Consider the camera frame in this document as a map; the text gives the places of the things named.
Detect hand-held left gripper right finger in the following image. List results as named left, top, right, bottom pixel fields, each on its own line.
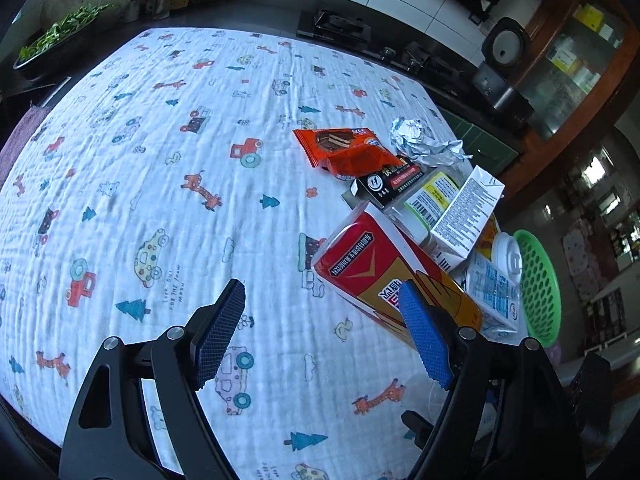
left=397, top=280, right=586, bottom=480

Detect green cupboard doors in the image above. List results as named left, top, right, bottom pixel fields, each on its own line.
left=440, top=105, right=521, bottom=176

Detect white printed carton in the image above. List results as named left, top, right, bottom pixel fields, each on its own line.
left=430, top=166, right=506, bottom=256

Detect black gas stove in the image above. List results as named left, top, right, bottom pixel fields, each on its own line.
left=297, top=9, right=466, bottom=91

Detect purple cloth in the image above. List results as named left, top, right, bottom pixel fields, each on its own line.
left=0, top=102, right=53, bottom=186

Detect wooden glass cabinet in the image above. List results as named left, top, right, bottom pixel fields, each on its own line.
left=515, top=0, right=640, bottom=146

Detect tray of green vegetables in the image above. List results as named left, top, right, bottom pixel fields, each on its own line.
left=12, top=4, right=116, bottom=81

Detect crumpled silver foil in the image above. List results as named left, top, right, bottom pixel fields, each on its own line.
left=389, top=116, right=473, bottom=167

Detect printed white blanket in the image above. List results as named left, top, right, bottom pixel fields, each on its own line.
left=0, top=27, right=501, bottom=480

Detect green plastic basket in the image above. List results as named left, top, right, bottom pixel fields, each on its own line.
left=512, top=229, right=562, bottom=348

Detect small black box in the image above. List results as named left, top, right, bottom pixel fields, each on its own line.
left=350, top=156, right=426, bottom=208

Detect white plastic lid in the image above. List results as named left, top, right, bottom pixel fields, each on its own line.
left=492, top=232, right=523, bottom=286

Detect white and blue carton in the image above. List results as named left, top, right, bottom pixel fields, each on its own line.
left=452, top=250, right=521, bottom=343

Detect green label plastic bottle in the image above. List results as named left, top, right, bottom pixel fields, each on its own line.
left=387, top=170, right=463, bottom=241

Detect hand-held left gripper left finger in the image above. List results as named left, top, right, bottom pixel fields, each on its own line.
left=59, top=278, right=247, bottom=480

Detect orange chocolate cake packet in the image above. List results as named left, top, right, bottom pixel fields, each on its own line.
left=293, top=127, right=401, bottom=181

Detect red and yellow carton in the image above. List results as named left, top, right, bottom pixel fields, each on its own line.
left=311, top=202, right=483, bottom=351

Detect black rice cooker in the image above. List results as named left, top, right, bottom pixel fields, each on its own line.
left=472, top=16, right=533, bottom=130

